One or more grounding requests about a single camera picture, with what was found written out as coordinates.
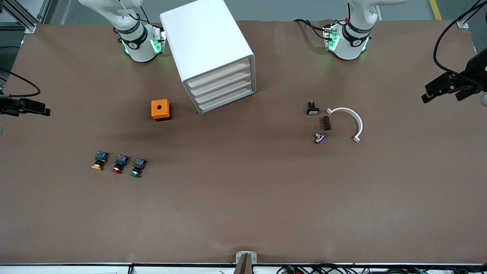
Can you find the green mushroom push button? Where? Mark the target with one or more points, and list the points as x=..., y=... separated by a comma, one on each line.
x=139, y=163

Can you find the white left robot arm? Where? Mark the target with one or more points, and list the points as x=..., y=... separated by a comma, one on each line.
x=348, y=49

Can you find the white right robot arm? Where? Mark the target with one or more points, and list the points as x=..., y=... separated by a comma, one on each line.
x=139, y=49

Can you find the yellow mushroom push button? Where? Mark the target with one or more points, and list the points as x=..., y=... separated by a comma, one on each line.
x=101, y=156

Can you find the red mushroom push button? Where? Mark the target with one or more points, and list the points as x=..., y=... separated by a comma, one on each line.
x=121, y=158

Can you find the brown terminal block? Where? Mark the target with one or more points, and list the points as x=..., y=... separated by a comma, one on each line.
x=325, y=123

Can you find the brown table mat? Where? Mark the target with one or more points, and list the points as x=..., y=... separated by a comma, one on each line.
x=243, y=209

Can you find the aluminium frame post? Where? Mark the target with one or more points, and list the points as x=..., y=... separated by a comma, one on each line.
x=462, y=23

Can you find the aluminium frame profile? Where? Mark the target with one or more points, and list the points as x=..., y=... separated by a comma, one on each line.
x=29, y=27

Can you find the white curved bracket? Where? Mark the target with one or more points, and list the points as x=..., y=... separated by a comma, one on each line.
x=359, y=122

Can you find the orange button enclosure box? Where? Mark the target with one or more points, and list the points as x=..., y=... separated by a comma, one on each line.
x=155, y=111

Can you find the small black switch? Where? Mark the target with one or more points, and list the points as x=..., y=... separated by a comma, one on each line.
x=312, y=110

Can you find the silver key switch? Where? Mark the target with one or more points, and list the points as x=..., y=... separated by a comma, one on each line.
x=319, y=137

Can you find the grey metal table bracket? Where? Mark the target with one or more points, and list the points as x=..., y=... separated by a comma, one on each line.
x=239, y=257

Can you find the brown camera post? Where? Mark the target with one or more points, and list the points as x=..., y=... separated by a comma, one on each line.
x=245, y=266

